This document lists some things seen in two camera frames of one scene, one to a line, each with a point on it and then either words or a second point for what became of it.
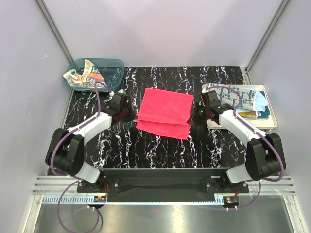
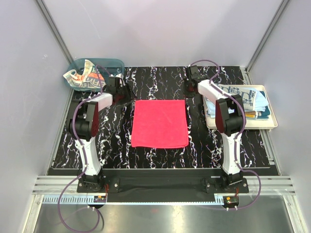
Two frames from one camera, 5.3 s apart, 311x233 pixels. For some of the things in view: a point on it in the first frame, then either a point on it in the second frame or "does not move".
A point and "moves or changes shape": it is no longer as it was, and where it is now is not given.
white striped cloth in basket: (87, 77) does not move
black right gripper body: (199, 116) to (186, 91)
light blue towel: (261, 102) does not move
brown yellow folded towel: (248, 114) does not move
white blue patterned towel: (239, 99) does not move
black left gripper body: (128, 115) to (125, 94)
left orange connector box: (99, 199) does not move
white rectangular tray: (272, 122) does not move
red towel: (164, 113) moves or changes shape
